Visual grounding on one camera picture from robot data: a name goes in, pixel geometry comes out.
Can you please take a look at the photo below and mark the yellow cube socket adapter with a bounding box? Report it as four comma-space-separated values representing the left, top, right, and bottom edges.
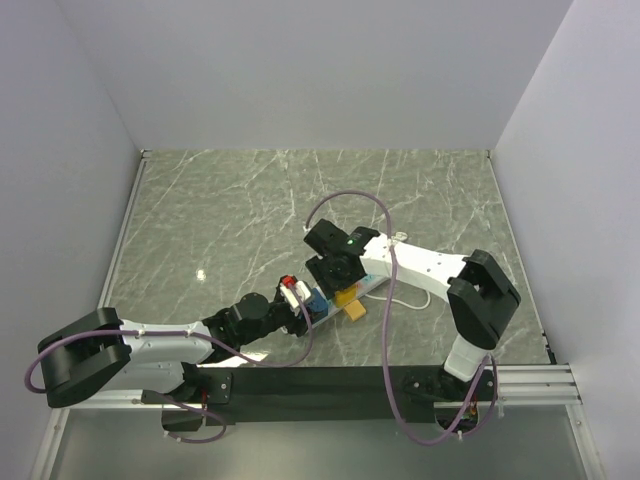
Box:
333, 286, 357, 309

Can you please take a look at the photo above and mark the white power strip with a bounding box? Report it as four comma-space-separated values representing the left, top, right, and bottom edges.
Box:
279, 275, 388, 337

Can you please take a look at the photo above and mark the blue cube socket adapter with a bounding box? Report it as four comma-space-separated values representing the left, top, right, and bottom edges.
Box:
305, 289, 328, 322

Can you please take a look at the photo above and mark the small orange plug adapter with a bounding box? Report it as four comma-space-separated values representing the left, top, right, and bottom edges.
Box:
343, 300, 367, 322

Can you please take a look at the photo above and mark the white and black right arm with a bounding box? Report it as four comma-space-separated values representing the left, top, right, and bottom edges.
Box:
304, 219, 521, 399

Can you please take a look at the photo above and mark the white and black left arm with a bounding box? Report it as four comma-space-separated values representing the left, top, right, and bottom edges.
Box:
25, 285, 312, 408

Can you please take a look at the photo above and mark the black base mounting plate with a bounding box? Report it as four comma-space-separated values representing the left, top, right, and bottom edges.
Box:
169, 365, 471, 425

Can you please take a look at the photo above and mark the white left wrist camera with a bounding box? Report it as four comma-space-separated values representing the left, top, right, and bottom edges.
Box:
279, 275, 312, 309

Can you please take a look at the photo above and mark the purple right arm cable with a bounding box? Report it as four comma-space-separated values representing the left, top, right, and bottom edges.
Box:
304, 191, 500, 447

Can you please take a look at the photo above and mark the white power strip cable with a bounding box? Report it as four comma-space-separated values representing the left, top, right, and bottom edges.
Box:
367, 292, 432, 310

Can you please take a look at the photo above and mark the aluminium frame rail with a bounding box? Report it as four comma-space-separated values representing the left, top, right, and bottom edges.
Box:
29, 148, 154, 480

